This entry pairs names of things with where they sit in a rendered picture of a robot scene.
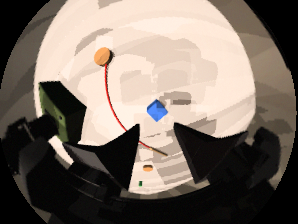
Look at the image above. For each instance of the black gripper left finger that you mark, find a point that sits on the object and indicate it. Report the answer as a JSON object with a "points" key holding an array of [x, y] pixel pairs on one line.
{"points": [[115, 159]]}

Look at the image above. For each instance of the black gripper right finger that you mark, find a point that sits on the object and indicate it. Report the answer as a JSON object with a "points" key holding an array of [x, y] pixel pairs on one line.
{"points": [[203, 152]]}

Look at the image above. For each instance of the blue cube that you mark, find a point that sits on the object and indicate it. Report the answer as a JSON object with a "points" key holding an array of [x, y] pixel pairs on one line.
{"points": [[156, 110]]}

